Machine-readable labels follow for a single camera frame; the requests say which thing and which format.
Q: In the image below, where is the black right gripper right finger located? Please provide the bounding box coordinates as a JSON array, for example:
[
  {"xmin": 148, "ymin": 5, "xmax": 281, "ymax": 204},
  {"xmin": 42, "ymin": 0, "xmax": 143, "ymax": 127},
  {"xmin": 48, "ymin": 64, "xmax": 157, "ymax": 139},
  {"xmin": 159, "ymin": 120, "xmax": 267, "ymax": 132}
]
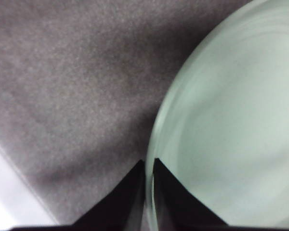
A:
[{"xmin": 153, "ymin": 159, "xmax": 230, "ymax": 231}]

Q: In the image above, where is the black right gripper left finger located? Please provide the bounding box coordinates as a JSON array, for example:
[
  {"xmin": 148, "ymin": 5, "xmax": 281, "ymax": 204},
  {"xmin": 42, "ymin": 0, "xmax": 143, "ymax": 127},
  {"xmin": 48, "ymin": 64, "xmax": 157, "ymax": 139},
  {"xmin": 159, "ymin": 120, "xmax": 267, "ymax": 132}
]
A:
[{"xmin": 70, "ymin": 159, "xmax": 145, "ymax": 231}]

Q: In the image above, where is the green plate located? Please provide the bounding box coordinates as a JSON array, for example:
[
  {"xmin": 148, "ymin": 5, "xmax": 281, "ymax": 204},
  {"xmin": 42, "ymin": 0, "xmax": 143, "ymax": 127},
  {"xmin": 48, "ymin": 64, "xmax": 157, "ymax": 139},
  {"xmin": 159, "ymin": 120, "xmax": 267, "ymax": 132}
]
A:
[{"xmin": 144, "ymin": 0, "xmax": 289, "ymax": 231}]

